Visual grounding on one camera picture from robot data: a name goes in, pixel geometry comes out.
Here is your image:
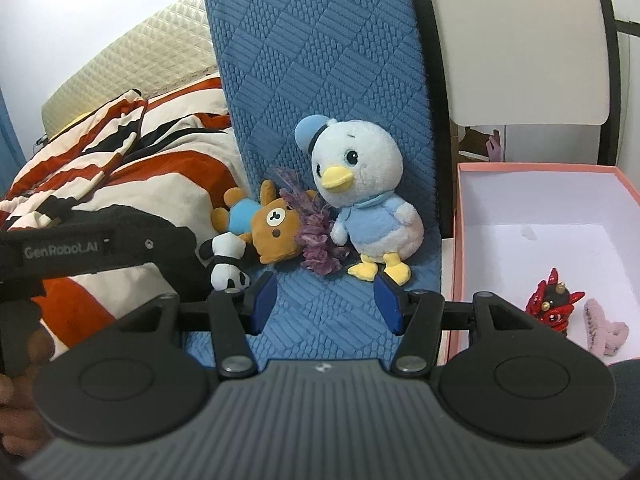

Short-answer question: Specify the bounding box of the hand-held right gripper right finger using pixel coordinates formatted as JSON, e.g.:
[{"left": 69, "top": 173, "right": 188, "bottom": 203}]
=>
[{"left": 373, "top": 277, "right": 533, "bottom": 380}]

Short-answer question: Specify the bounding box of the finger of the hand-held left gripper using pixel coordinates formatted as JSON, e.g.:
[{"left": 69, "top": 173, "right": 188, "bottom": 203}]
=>
[{"left": 114, "top": 226, "right": 197, "bottom": 275}]

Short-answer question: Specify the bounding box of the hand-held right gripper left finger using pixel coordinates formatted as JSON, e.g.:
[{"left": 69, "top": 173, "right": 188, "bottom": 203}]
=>
[{"left": 117, "top": 271, "right": 279, "bottom": 380}]

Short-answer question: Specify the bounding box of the small panda plush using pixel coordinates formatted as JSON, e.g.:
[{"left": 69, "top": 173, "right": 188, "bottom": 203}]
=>
[{"left": 197, "top": 234, "right": 252, "bottom": 292}]

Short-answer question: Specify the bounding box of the brown bear plush blue shirt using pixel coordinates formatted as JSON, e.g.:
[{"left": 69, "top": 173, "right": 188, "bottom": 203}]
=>
[{"left": 210, "top": 180, "right": 321, "bottom": 265}]

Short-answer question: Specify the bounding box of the purple scrunchie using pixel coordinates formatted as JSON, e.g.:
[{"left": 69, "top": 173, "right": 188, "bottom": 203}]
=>
[{"left": 272, "top": 166, "right": 353, "bottom": 276}]

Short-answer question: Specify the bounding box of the white and blue duck plush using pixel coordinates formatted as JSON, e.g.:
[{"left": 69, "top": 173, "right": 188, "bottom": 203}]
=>
[{"left": 294, "top": 114, "right": 425, "bottom": 283}]

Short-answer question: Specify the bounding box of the pink cardboard box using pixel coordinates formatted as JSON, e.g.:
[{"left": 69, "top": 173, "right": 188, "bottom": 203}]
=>
[{"left": 446, "top": 161, "right": 640, "bottom": 367}]

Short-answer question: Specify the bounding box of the person's left hand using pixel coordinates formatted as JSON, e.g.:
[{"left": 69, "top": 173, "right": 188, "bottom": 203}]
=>
[{"left": 0, "top": 329, "right": 57, "bottom": 442}]

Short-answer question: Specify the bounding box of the orange white black striped blanket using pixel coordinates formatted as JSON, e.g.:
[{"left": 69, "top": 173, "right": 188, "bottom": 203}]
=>
[{"left": 0, "top": 77, "right": 251, "bottom": 363}]

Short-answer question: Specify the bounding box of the blue cloth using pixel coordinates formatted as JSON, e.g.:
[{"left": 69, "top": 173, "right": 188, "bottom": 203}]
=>
[{"left": 0, "top": 87, "right": 25, "bottom": 198}]

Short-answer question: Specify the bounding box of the red lion figurine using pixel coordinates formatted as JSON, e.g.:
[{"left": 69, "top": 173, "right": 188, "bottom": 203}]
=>
[{"left": 525, "top": 267, "right": 585, "bottom": 336}]

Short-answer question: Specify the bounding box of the cream quilted headboard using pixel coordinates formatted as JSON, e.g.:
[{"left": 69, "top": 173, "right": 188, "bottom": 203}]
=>
[{"left": 41, "top": 0, "right": 222, "bottom": 133}]

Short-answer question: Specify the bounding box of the pink hair claw clip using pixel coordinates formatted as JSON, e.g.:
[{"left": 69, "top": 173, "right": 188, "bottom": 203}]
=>
[{"left": 582, "top": 298, "right": 631, "bottom": 357}]

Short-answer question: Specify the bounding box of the blue quilted cushion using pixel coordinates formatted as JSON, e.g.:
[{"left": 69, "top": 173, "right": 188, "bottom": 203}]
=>
[{"left": 204, "top": 0, "right": 449, "bottom": 367}]

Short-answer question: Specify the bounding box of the white padded panel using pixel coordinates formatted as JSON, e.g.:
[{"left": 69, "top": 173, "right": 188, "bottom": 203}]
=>
[{"left": 420, "top": 0, "right": 615, "bottom": 127}]

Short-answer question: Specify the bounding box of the black chair frame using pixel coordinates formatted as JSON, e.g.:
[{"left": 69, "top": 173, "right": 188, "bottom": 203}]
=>
[{"left": 404, "top": 0, "right": 640, "bottom": 241}]

